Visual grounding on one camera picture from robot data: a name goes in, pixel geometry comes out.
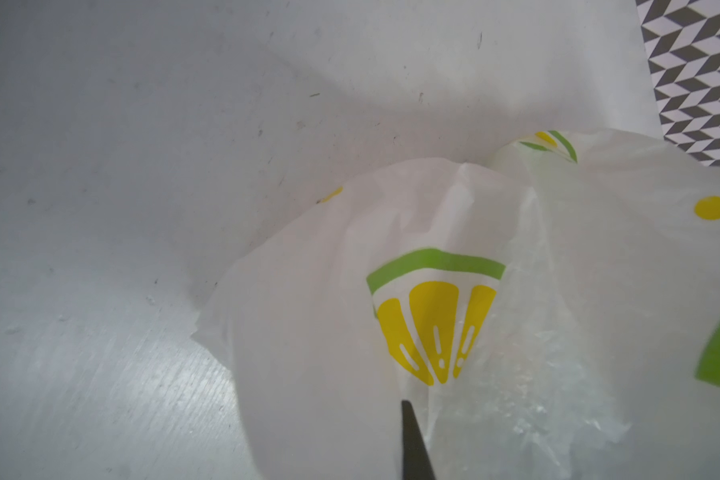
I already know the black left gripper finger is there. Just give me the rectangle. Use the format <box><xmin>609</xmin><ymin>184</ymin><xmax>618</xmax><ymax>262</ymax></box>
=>
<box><xmin>401</xmin><ymin>400</ymin><xmax>436</xmax><ymax>480</ymax></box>

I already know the white lemon-print plastic bag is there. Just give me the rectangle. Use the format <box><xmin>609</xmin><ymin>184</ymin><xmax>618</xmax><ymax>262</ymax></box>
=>
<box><xmin>194</xmin><ymin>130</ymin><xmax>720</xmax><ymax>479</ymax></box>

